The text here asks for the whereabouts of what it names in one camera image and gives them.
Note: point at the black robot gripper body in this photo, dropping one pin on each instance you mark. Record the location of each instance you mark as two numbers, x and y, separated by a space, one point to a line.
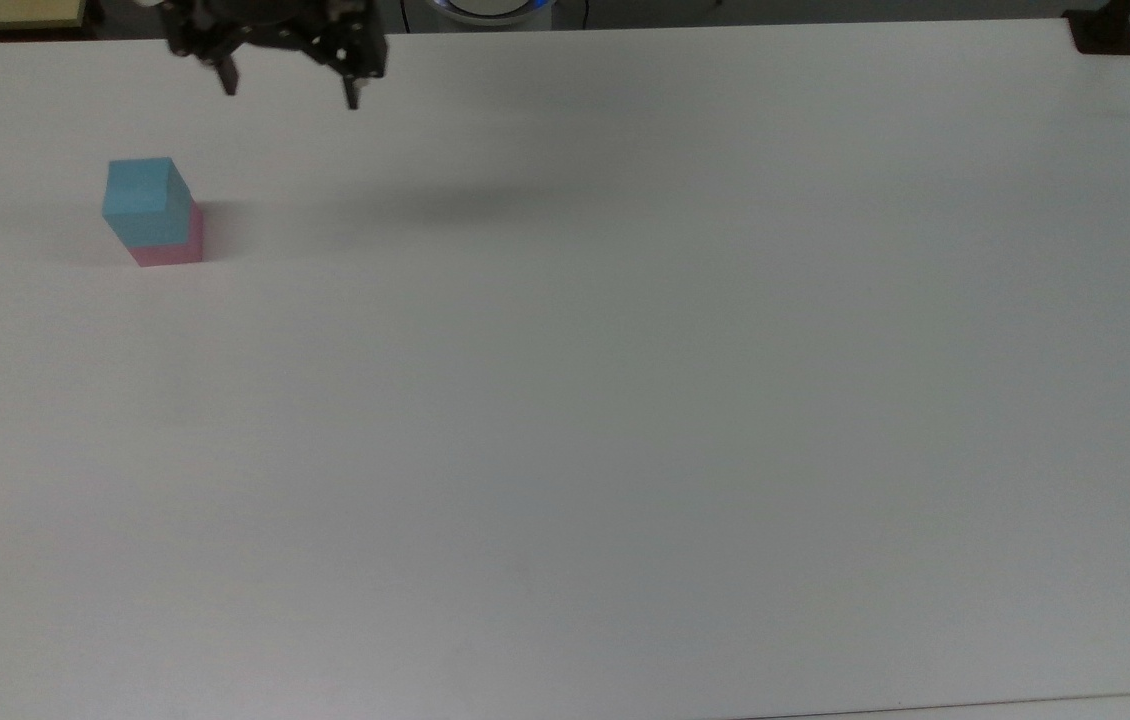
280 28

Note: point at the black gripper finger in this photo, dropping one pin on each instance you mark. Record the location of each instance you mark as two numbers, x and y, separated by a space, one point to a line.
353 93
227 78

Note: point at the blue cube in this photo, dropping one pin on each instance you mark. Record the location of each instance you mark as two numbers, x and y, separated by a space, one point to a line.
147 200

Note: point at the pink cube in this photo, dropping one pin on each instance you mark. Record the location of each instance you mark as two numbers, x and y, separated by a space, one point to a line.
180 245

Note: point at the yellow board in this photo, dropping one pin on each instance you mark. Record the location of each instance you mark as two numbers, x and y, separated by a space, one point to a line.
0 12

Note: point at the black stand base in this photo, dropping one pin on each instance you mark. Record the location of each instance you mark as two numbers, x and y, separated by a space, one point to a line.
1103 30

